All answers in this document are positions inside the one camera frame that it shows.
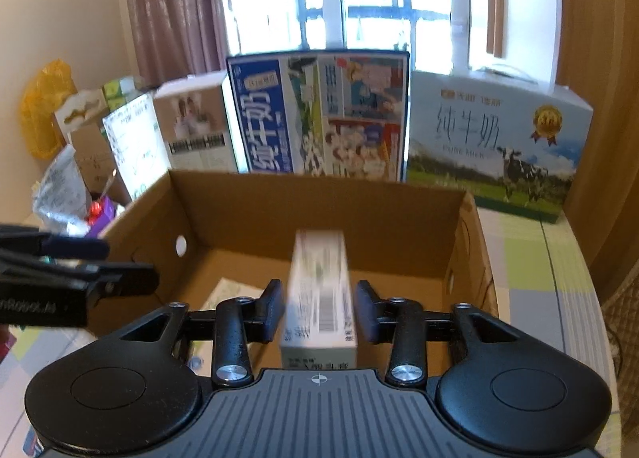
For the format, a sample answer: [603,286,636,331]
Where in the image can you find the small white medicine box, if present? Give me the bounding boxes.
[280,231,357,370]

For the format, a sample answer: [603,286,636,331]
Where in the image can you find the large white medicine box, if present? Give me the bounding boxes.
[187,278,262,382]

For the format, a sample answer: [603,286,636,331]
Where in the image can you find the silver printed plastic bag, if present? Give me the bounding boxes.
[32,145,91,237]

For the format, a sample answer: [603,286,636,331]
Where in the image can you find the brown cardboard box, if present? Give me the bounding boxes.
[86,169,500,379]

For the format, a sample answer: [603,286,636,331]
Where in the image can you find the white paper bag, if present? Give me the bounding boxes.
[103,92,170,200]

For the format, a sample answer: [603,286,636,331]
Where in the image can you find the checkered tablecloth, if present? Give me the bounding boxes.
[1,209,616,457]

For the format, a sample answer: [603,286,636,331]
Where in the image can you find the yellow plastic bag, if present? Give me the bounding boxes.
[20,60,77,160]

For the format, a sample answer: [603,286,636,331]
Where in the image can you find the small beige product box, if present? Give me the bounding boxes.
[153,70,237,172]

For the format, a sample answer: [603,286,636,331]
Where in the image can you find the white cow milk box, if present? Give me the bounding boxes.
[406,72,593,222]

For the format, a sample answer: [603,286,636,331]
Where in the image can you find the blue milk carton box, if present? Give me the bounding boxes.
[226,49,411,182]

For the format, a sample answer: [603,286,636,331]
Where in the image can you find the brown quilted chair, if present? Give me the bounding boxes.
[603,276,639,443]

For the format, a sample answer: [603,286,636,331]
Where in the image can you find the pink curtain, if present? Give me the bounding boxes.
[127,0,230,85]

